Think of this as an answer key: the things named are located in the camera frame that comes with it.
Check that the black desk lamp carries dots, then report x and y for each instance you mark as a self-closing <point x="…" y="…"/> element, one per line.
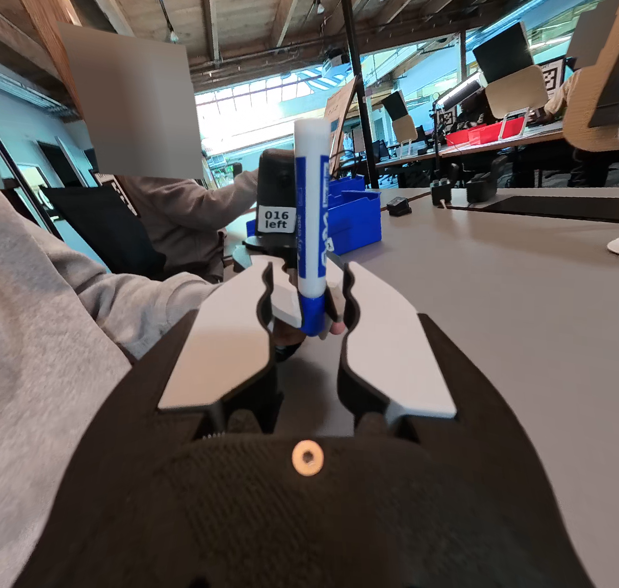
<point x="459" y="92"/>

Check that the black fabric chair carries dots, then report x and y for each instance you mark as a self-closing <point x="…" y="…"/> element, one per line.
<point x="96" y="230"/>

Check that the blue whiteboard marker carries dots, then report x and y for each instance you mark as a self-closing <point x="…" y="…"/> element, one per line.
<point x="309" y="201"/>

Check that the framed tag sign on stand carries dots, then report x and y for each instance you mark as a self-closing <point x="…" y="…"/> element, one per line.
<point x="123" y="196"/>

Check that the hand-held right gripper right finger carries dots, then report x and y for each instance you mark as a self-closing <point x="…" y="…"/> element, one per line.
<point x="396" y="360"/>

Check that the person's left hand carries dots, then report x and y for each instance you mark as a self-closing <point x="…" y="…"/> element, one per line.
<point x="287" y="336"/>

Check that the small red plastic bin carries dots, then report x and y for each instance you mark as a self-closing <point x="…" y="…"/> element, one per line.
<point x="459" y="137"/>

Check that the person's grey sweatshirt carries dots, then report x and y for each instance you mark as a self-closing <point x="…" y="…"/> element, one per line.
<point x="43" y="404"/>

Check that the wooden support post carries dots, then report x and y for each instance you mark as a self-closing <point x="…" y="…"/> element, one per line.
<point x="43" y="26"/>

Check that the large black charging dock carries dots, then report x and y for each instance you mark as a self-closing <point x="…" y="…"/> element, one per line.
<point x="483" y="186"/>

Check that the large red plastic bin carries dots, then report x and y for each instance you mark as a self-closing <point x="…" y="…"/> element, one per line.
<point x="493" y="131"/>

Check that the black metal pole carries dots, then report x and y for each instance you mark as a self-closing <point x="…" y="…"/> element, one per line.
<point x="355" y="89"/>

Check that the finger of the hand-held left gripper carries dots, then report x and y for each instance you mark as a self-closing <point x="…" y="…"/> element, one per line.
<point x="332" y="302"/>
<point x="287" y="307"/>

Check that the long wooden work table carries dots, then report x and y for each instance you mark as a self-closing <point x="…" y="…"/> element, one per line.
<point x="532" y="140"/>

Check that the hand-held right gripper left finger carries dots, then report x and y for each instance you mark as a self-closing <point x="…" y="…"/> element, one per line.
<point x="217" y="355"/>

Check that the white monitor stand base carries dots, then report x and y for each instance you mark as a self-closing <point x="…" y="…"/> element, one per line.
<point x="614" y="247"/>

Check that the large beige-backed monitor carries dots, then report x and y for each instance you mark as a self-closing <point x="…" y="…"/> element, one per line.
<point x="517" y="89"/>

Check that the ceiling projector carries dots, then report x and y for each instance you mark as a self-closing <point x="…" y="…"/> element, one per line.
<point x="334" y="65"/>

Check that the square tag sign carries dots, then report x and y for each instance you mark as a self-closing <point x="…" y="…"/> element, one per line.
<point x="551" y="77"/>
<point x="447" y="121"/>

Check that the small black box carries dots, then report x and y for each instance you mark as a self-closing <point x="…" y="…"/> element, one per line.
<point x="399" y="206"/>

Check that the tagged blue plastic bin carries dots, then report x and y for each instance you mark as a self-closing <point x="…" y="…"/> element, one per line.
<point x="358" y="225"/>

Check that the small black charging dock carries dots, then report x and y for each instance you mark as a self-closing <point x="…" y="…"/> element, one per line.
<point x="442" y="191"/>

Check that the person's left forearm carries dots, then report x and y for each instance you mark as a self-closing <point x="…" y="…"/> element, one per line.
<point x="145" y="302"/>

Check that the wooden notice board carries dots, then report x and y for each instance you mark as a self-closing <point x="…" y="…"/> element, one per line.
<point x="338" y="114"/>

